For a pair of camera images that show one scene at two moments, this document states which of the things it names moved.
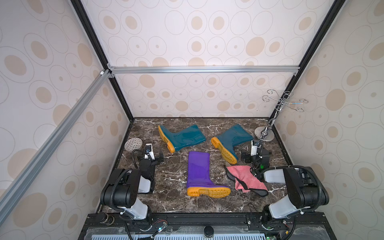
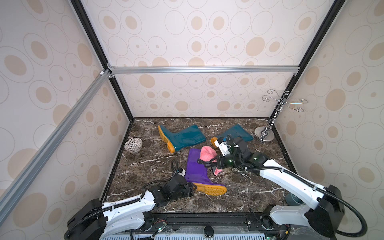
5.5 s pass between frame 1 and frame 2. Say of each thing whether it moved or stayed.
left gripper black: moved
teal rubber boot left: stayed
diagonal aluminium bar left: stayed
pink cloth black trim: moved
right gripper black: moved
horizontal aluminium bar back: stayed
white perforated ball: stayed
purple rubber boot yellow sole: stayed
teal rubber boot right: stayed
